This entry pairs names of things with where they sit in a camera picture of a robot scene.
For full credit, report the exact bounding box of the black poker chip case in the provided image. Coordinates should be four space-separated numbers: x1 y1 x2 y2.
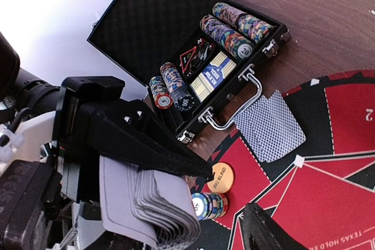
88 0 290 143

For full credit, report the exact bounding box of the orange big blind button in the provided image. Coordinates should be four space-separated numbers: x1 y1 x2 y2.
207 162 235 194

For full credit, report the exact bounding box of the mixed colour chip stack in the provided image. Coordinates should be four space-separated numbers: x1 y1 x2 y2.
192 192 229 221

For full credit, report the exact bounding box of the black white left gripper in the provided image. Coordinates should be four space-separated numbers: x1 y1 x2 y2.
0 32 153 250

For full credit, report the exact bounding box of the black 100 chip stack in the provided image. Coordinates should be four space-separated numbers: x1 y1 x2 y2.
160 62 194 111

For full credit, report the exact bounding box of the red triangle dice pack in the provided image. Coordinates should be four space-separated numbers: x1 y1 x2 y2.
179 37 216 79

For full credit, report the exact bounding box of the chrome case handle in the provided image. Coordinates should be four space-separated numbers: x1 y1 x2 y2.
197 64 263 131

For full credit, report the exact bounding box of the green 20 chip stack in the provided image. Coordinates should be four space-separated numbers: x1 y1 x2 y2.
200 15 254 60

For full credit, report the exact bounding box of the round red black poker mat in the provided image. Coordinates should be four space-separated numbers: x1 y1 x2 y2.
192 70 374 249

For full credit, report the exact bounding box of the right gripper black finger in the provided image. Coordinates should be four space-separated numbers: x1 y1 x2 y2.
242 203 307 250

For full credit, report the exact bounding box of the Texas Hold'em card box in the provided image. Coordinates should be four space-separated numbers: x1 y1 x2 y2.
190 52 237 102

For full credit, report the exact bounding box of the blue backed card deck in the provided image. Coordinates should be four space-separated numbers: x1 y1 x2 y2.
99 156 201 249

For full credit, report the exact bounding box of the top multicolour chip row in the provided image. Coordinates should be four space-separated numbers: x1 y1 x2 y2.
212 2 274 43

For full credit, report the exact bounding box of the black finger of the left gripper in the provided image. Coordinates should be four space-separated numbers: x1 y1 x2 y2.
87 100 213 181

